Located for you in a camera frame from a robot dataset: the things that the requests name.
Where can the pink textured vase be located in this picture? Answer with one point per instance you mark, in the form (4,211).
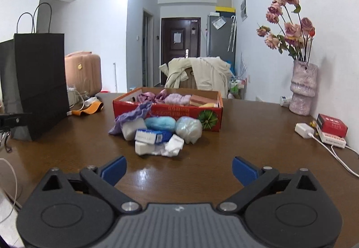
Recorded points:
(303,88)

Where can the paper note on door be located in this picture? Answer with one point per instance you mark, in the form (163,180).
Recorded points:
(176,37)

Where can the blue tissue packet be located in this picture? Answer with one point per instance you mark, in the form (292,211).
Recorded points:
(151,136)

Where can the beige jacket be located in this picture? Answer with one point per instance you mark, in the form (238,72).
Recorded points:
(207,74)

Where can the wooden chair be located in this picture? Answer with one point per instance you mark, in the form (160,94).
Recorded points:
(188,79)

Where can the iridescent white bath pouf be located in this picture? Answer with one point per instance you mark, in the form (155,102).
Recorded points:
(189,128)

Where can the group of bottles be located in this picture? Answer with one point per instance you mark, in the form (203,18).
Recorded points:
(237,88)

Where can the grey refrigerator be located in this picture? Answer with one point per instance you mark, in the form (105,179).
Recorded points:
(220,40)

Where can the red cardboard box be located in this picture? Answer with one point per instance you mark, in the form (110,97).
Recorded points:
(168,116)

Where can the pink satin scrunchie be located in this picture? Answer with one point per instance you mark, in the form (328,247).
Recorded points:
(145,97)
(161,97)

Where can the white charger adapter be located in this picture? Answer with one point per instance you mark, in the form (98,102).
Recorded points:
(304,129)

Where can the yellow and black box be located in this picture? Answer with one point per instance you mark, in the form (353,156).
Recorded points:
(224,9)

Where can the blue fluffy sponge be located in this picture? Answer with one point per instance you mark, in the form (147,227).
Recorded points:
(160,123)

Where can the white sponge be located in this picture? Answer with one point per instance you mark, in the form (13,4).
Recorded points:
(133,128)

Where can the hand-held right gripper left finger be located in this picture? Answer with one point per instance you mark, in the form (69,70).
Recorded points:
(113,170)

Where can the dark brown door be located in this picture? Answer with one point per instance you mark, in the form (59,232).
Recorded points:
(179,62)

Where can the white box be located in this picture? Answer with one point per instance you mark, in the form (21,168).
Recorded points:
(333,140)
(174,147)

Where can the paper note on refrigerator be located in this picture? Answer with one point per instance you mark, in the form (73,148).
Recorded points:
(218,23)

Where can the pink sponge block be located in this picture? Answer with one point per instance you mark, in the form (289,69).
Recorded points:
(203,99)

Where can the wall poster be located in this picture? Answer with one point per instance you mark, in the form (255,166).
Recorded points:
(244,9)

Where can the black paper bag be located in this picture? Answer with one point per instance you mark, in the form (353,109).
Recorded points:
(36,82)

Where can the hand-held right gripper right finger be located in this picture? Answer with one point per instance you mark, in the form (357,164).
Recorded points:
(244,171)

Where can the pink suitcase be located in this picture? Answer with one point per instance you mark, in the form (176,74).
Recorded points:
(84,71)

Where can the purple ruffled cloth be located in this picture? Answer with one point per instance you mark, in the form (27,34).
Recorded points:
(134,114)

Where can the dried rose bouquet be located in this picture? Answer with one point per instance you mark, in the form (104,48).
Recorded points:
(289,31)

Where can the white folded umbrella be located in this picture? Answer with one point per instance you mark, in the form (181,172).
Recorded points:
(232,34)

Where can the lilac plush scrunchie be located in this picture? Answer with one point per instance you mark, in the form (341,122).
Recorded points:
(176,99)

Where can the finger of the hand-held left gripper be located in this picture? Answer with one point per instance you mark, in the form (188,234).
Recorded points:
(12,120)

